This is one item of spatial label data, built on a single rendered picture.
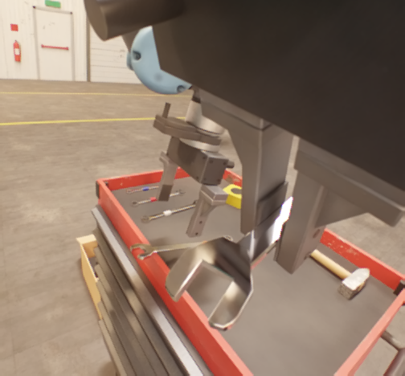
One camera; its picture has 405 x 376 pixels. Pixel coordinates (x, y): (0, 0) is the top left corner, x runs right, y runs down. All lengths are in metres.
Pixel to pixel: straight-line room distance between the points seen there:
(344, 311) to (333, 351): 0.11
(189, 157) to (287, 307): 0.35
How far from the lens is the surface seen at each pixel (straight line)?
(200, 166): 0.44
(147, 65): 0.29
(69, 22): 10.48
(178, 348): 0.53
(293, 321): 0.57
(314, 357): 0.55
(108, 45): 10.79
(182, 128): 0.43
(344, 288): 0.67
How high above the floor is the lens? 1.32
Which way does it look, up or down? 24 degrees down
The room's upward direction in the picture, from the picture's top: 9 degrees clockwise
